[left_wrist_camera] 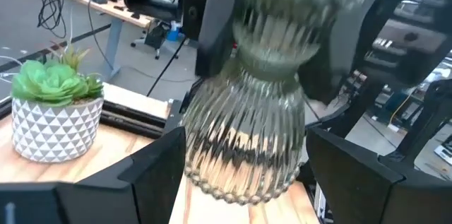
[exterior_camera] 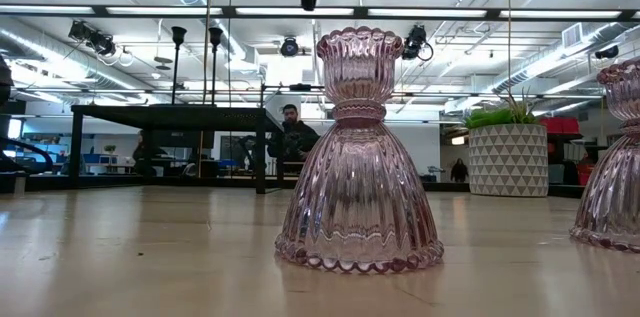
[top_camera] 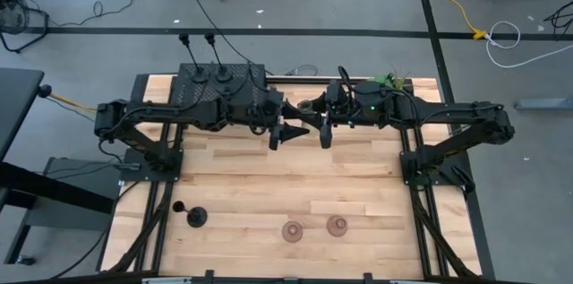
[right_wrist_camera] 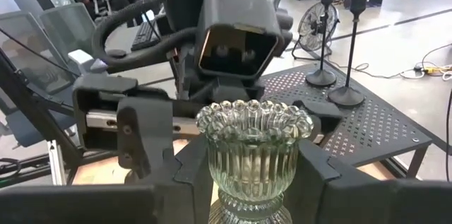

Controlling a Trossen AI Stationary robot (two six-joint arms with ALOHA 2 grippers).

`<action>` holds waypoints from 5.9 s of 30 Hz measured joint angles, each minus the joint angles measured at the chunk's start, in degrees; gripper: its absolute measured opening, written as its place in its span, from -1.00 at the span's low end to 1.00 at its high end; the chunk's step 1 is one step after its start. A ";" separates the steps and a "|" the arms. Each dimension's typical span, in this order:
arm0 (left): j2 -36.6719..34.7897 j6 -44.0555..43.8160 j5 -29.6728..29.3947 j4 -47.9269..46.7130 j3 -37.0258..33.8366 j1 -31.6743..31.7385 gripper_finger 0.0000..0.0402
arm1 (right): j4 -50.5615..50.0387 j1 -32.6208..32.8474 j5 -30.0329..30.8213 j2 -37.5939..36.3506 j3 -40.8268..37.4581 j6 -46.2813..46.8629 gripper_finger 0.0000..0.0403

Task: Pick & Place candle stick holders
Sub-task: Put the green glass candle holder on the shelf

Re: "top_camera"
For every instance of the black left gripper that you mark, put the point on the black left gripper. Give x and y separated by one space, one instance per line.
275 138

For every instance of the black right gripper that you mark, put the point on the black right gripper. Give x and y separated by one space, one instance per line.
326 137

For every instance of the green ribbed glass candle holder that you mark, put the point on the green ribbed glass candle holder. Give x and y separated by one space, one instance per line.
305 105

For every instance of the pink ribbed glass candle holder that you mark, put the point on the pink ribbed glass candle holder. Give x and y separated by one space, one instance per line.
292 231
336 226

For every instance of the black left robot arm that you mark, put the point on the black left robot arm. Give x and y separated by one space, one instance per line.
179 116

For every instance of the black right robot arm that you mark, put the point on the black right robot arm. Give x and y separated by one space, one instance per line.
461 116

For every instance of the yellow stick with black knob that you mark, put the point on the yellow stick with black knob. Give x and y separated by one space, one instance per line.
44 91

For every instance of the black perforated metal shelf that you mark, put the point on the black perforated metal shelf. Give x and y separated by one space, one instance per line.
242 78

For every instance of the green succulent plant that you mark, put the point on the green succulent plant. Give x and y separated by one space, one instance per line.
388 79

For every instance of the gray table leg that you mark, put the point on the gray table leg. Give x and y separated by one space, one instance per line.
546 104

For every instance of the black desk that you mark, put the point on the black desk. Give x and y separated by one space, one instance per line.
18 105

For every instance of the black floor fan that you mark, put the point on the black floor fan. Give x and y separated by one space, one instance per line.
11 19

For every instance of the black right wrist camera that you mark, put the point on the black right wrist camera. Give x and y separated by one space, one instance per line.
339 93

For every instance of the black aluminium table frame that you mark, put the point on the black aluminium table frame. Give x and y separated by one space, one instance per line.
286 80

